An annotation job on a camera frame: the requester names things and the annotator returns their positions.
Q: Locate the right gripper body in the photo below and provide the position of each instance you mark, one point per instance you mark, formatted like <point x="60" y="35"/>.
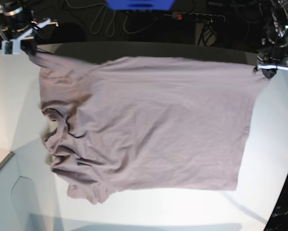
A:
<point x="14" y="40"/>

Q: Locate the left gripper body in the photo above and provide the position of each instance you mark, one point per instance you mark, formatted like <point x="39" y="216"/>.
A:
<point x="277" y="53"/>

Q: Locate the mauve t-shirt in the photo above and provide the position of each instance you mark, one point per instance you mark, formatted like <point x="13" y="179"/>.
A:
<point x="146" y="122"/>

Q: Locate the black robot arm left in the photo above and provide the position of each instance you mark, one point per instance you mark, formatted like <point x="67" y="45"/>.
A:
<point x="277" y="31"/>

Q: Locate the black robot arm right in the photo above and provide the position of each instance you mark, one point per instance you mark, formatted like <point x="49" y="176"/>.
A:
<point x="16" y="13"/>

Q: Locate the blue box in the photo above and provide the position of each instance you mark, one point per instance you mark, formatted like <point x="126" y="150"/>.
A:
<point x="124" y="5"/>

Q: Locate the black power strip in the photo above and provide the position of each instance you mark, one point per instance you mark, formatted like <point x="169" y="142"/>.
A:
<point x="198" y="17"/>

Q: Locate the grey adjacent table edge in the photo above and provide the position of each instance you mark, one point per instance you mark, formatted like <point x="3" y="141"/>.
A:
<point x="0" y="166"/>

